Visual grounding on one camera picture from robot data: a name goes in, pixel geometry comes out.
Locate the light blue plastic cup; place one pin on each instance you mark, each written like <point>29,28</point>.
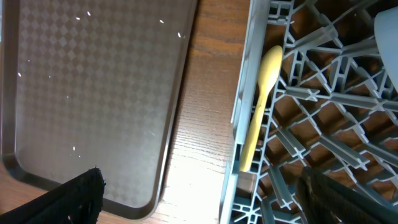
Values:
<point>385,30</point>

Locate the yellow plastic spoon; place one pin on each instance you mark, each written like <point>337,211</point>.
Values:
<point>268,74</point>

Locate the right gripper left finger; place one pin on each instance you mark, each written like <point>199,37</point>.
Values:
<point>78,201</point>

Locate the dark brown serving tray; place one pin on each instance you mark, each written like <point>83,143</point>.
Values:
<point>93,83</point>

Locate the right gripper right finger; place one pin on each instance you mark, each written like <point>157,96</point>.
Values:
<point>323,199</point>

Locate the grey dishwasher rack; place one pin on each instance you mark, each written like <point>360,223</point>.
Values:
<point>333,108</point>

